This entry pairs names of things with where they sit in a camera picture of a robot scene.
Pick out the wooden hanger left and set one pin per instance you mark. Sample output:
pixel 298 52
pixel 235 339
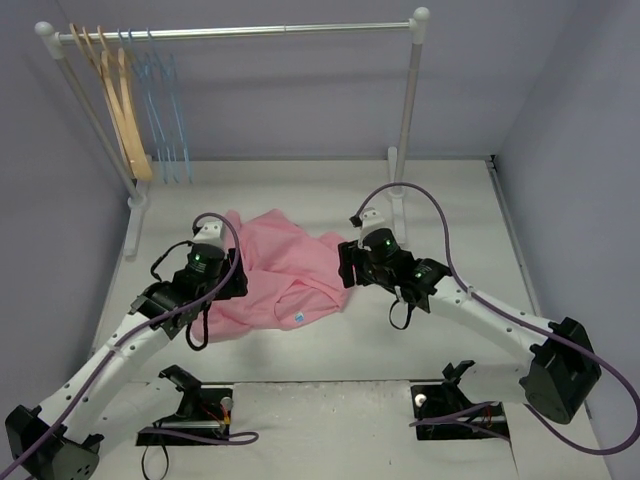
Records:
pixel 84 45

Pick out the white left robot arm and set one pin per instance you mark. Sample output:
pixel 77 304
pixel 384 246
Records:
pixel 65 436

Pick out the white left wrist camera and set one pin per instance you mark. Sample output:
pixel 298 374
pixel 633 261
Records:
pixel 210 233

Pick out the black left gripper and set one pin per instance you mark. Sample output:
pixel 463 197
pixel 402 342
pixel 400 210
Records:
pixel 236 275

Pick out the wooden hanger right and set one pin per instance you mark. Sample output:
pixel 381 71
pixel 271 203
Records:
pixel 132 115

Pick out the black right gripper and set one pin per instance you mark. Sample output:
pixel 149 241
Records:
pixel 347 265

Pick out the blue wire hanger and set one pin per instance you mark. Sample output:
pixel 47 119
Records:
pixel 174 105
pixel 143 71
pixel 162 94

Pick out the wooden hanger middle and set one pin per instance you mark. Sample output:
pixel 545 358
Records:
pixel 122 110

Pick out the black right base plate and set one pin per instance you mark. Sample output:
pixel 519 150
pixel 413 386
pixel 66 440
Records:
pixel 442 413

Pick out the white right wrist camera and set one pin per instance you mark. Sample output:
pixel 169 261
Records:
pixel 367 221

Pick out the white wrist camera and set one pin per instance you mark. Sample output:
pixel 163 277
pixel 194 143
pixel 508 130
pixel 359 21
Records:
pixel 210 233
pixel 367 221

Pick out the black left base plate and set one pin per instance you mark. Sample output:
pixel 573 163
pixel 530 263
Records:
pixel 210 418

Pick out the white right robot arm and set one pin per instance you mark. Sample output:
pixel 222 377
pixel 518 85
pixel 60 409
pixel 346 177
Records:
pixel 550 368

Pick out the pink t shirt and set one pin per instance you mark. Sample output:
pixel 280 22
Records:
pixel 292 276

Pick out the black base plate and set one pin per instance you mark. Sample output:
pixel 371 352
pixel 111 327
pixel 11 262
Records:
pixel 442 413
pixel 210 418

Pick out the white metal clothes rack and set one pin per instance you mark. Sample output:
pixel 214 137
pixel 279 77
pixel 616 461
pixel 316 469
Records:
pixel 319 91

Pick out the wooden hanger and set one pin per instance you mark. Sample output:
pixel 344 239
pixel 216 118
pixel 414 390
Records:
pixel 84 45
pixel 122 110
pixel 132 115

